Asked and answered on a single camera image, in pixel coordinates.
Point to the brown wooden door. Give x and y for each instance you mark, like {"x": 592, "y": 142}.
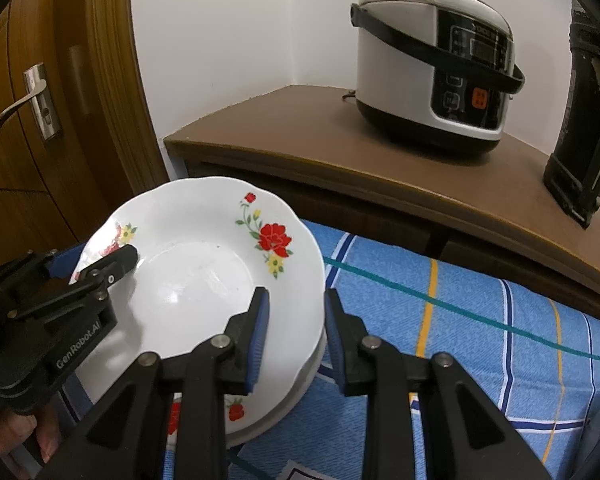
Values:
{"x": 10, "y": 185}

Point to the grey round plate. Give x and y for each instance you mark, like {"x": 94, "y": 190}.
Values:
{"x": 285, "y": 410}

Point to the wooden door frame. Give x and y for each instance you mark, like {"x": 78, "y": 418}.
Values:
{"x": 125, "y": 110}

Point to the white cloth label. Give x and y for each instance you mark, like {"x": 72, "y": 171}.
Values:
{"x": 300, "y": 472}

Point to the white red-flower plate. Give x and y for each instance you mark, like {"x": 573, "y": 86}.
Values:
{"x": 195, "y": 270}

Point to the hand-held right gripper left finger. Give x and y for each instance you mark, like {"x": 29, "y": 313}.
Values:
{"x": 260, "y": 340}

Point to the brown wooden cabinet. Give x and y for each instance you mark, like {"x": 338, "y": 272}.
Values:
{"x": 330, "y": 145}

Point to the blue plaid cloth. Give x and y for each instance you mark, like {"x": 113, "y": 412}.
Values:
{"x": 455, "y": 360}

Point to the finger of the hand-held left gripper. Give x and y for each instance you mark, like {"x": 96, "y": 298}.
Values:
{"x": 120, "y": 260}

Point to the person's left hand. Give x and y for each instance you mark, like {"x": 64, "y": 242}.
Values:
{"x": 10, "y": 430}

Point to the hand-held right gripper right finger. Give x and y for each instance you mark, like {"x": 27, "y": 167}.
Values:
{"x": 331, "y": 340}

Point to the white black rice cooker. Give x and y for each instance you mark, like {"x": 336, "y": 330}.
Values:
{"x": 395, "y": 70}

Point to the black thermos flask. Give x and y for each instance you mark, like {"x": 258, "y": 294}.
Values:
{"x": 580, "y": 135}

